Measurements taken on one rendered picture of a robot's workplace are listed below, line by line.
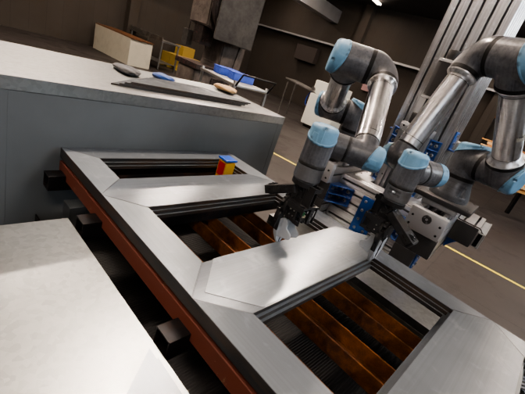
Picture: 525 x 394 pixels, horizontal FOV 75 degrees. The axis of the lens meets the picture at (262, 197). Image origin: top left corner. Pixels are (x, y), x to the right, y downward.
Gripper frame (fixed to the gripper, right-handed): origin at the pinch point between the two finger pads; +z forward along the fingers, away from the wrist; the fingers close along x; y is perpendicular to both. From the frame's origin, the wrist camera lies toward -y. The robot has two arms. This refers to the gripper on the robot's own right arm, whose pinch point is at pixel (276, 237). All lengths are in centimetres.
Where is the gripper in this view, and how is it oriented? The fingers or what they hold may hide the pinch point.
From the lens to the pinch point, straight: 101.3
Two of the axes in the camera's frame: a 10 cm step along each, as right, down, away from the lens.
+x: 6.7, -0.8, 7.4
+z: -3.1, 8.8, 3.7
